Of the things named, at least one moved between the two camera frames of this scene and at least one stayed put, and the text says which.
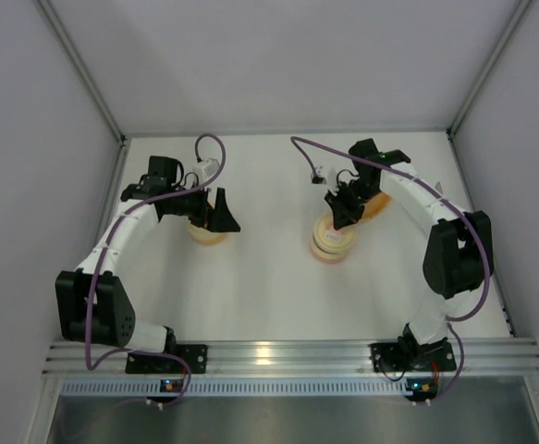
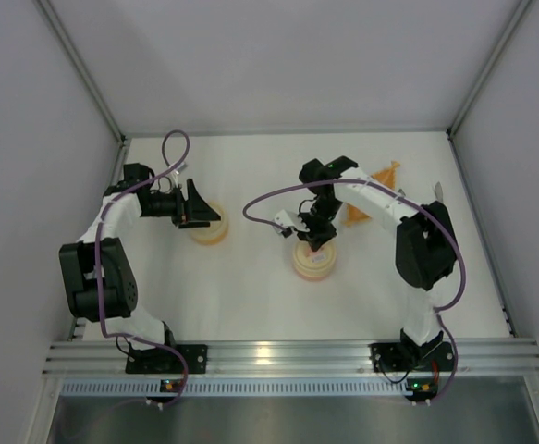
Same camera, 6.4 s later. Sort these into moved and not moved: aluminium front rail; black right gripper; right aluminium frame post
Moved: black right gripper
Not moved: aluminium front rail; right aluminium frame post
